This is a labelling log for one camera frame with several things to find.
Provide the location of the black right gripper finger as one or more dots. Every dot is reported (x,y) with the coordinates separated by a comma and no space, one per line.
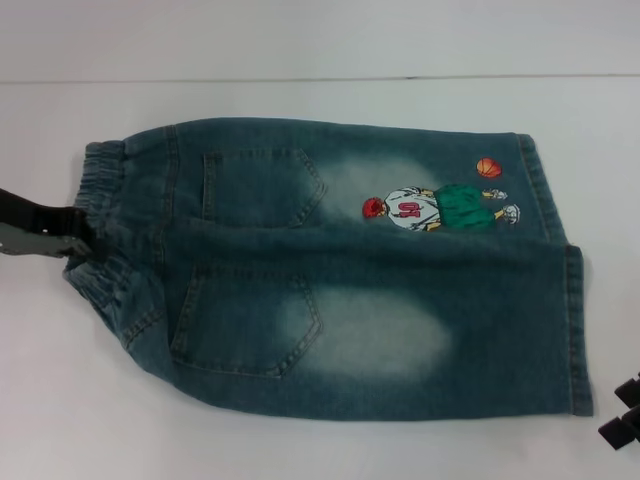
(622,430)
(630,390)

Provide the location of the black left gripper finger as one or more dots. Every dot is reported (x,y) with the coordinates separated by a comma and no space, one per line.
(50,220)
(35,242)

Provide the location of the blue denim shorts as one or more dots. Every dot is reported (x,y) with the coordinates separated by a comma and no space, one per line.
(350,300)

